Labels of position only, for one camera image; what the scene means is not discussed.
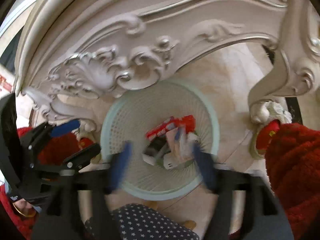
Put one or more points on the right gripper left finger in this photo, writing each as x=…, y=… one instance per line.
x=60, y=218

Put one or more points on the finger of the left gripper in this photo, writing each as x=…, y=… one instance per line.
x=73, y=163
x=37, y=138

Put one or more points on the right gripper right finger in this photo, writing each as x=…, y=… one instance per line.
x=263, y=215

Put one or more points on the red box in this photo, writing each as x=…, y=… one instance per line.
x=188, y=122

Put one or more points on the person's left hand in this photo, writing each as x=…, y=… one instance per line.
x=24, y=208

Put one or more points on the star pattern trouser leg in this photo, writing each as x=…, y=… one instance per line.
x=137, y=221

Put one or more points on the red fuzzy sleeve right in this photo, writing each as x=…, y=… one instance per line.
x=291, y=152

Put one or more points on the ornate table frame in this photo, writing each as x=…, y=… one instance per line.
x=90, y=48

